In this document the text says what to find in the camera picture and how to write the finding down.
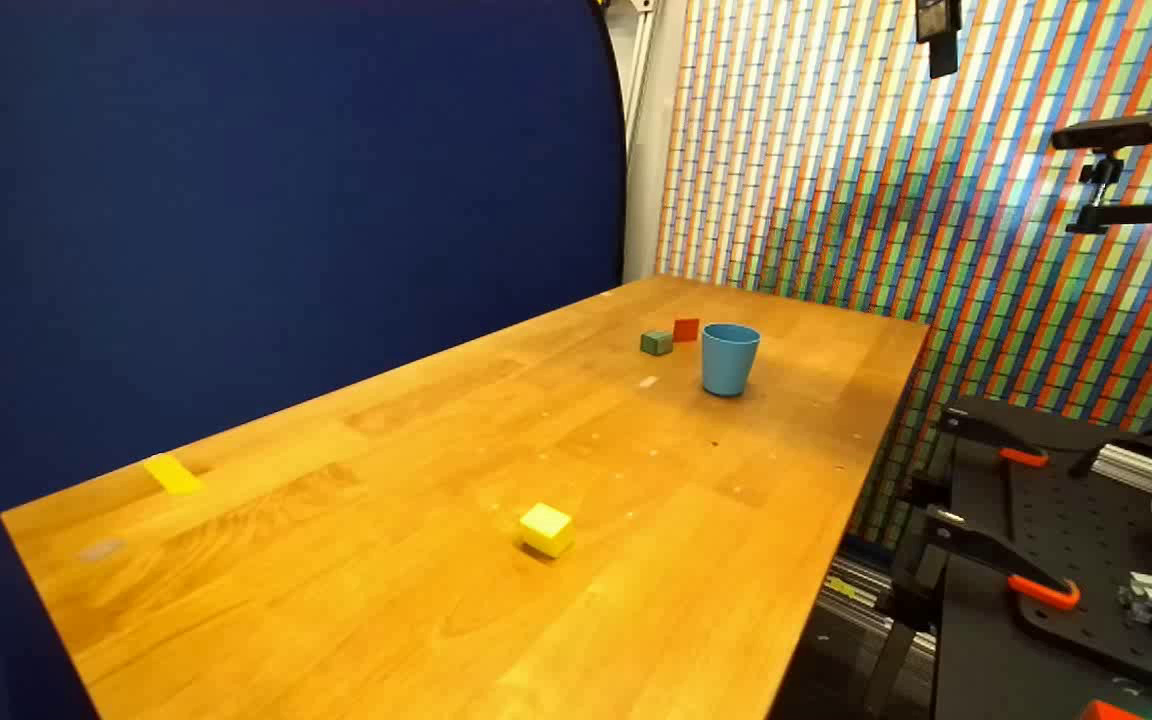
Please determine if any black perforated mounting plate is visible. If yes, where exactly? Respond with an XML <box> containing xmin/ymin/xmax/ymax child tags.
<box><xmin>933</xmin><ymin>393</ymin><xmax>1152</xmax><ymax>720</ymax></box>

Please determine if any black clamp with orange handle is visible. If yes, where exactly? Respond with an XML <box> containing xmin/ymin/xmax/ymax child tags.
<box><xmin>937</xmin><ymin>399</ymin><xmax>1058</xmax><ymax>477</ymax></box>
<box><xmin>922</xmin><ymin>503</ymin><xmax>1088</xmax><ymax>618</ymax></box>

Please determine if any black hanging device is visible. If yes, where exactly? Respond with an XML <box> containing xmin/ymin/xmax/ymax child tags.
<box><xmin>914</xmin><ymin>0</ymin><xmax>965</xmax><ymax>81</ymax></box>

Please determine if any yellow block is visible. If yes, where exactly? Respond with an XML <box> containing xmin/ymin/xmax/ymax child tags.
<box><xmin>518</xmin><ymin>501</ymin><xmax>580</xmax><ymax>563</ymax></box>

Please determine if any yellow tape strip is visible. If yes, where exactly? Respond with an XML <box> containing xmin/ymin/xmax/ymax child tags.
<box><xmin>142</xmin><ymin>454</ymin><xmax>209</xmax><ymax>501</ymax></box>

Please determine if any blue cup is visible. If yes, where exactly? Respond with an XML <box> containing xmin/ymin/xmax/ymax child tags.
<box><xmin>698</xmin><ymin>319</ymin><xmax>763</xmax><ymax>399</ymax></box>

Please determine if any black camera on mount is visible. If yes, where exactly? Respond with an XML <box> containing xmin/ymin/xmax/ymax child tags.
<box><xmin>1049</xmin><ymin>108</ymin><xmax>1152</xmax><ymax>243</ymax></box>

